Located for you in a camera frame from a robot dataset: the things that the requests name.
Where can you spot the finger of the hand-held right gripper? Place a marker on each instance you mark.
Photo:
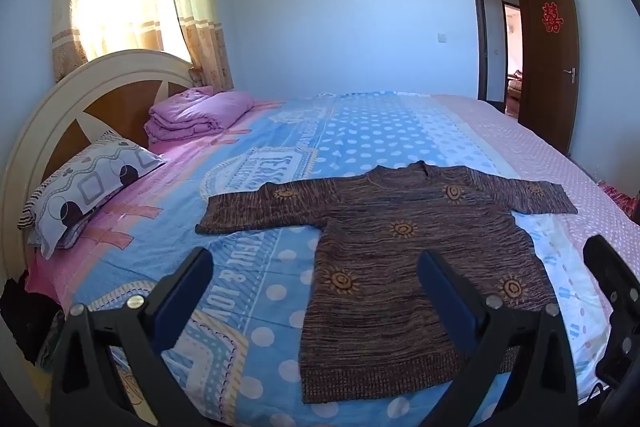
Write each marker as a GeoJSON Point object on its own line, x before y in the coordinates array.
{"type": "Point", "coordinates": [607, 264]}

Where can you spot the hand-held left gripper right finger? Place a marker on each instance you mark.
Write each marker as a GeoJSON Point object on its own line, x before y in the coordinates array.
{"type": "Point", "coordinates": [450, 304]}

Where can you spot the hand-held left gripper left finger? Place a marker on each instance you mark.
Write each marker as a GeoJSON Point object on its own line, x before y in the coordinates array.
{"type": "Point", "coordinates": [184, 294]}

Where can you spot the brown knitted sweater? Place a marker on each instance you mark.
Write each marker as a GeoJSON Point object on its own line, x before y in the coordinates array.
{"type": "Point", "coordinates": [390, 267]}

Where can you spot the red bags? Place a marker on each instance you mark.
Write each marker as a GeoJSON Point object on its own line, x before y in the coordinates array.
{"type": "Point", "coordinates": [620, 202]}

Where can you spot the grey patterned pillow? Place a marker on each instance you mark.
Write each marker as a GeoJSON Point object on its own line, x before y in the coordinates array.
{"type": "Point", "coordinates": [85, 189]}

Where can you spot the dark cloth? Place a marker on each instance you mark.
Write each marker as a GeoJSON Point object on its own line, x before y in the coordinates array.
{"type": "Point", "coordinates": [25, 317]}

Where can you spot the blue and pink bed sheet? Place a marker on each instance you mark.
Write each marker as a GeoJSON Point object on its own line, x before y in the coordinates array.
{"type": "Point", "coordinates": [280, 147]}

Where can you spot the folded purple quilt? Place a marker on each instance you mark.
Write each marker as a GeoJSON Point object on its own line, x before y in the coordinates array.
{"type": "Point", "coordinates": [195, 117]}

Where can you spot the sofa behind doorway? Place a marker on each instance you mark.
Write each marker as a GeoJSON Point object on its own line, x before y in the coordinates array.
{"type": "Point", "coordinates": [515, 87]}

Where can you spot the brown wooden door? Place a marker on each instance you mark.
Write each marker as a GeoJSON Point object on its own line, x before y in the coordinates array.
{"type": "Point", "coordinates": [547, 72]}

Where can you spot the cream and wood headboard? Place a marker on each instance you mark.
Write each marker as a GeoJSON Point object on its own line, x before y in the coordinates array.
{"type": "Point", "coordinates": [65, 107]}

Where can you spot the red paper door decoration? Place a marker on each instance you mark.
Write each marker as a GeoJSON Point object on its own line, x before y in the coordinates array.
{"type": "Point", "coordinates": [551, 17]}

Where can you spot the brown door frame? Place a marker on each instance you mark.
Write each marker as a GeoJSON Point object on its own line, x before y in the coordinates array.
{"type": "Point", "coordinates": [482, 27]}

